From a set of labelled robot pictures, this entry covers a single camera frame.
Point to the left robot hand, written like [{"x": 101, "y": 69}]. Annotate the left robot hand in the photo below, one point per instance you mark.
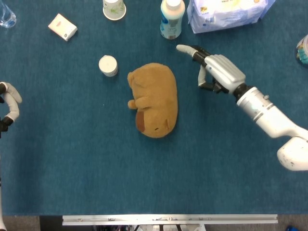
[{"x": 12, "y": 101}]

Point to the paper cup with green print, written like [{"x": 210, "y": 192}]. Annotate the paper cup with green print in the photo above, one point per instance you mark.
[{"x": 114, "y": 9}]

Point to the white milk drink bottle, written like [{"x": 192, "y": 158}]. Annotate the white milk drink bottle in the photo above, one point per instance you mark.
[{"x": 172, "y": 20}]

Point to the aluminium frame rail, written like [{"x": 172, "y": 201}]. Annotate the aluminium frame rail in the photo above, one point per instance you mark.
[{"x": 168, "y": 219}]

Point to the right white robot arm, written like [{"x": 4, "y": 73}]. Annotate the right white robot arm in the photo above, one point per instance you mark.
[{"x": 272, "y": 120}]

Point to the small white lidded cup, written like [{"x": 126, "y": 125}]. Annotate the small white lidded cup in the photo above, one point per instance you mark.
[{"x": 108, "y": 65}]

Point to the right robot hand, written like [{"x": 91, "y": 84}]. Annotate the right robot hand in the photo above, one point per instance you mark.
[{"x": 222, "y": 71}]

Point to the blue object on floor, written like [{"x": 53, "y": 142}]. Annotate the blue object on floor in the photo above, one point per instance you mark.
[{"x": 292, "y": 228}]

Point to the white tissue packet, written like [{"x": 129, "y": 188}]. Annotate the white tissue packet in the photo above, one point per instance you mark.
[{"x": 62, "y": 27}]

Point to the round container with teal label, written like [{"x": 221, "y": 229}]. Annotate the round container with teal label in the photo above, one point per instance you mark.
[{"x": 303, "y": 49}]

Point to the blue white tissue pack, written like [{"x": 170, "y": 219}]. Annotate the blue white tissue pack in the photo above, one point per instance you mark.
[{"x": 226, "y": 14}]

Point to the brown plush toy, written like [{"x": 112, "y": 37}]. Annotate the brown plush toy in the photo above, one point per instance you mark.
[{"x": 155, "y": 101}]

